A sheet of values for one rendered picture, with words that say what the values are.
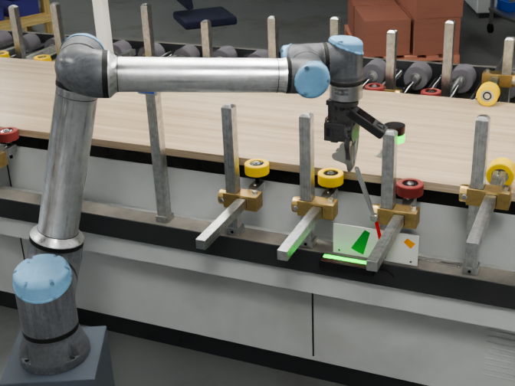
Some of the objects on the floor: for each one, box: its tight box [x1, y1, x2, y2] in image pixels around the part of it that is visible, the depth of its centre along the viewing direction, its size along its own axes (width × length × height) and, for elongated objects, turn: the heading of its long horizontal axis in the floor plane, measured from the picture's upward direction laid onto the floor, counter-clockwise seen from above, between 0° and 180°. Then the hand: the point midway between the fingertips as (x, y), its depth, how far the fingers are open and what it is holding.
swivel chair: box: [173, 0, 237, 30], centre depth 657 cm, size 57×55×98 cm
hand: (352, 167), depth 230 cm, fingers closed
